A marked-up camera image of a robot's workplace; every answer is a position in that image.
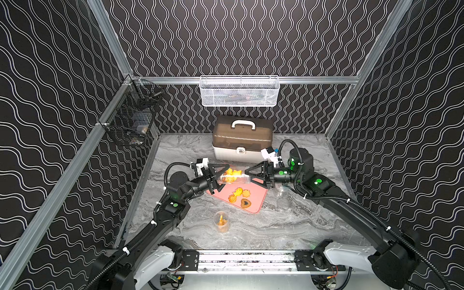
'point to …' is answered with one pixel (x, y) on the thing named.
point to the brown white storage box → (241, 138)
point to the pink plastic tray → (248, 196)
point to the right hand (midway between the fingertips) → (247, 175)
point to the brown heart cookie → (245, 203)
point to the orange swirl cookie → (232, 198)
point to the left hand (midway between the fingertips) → (230, 169)
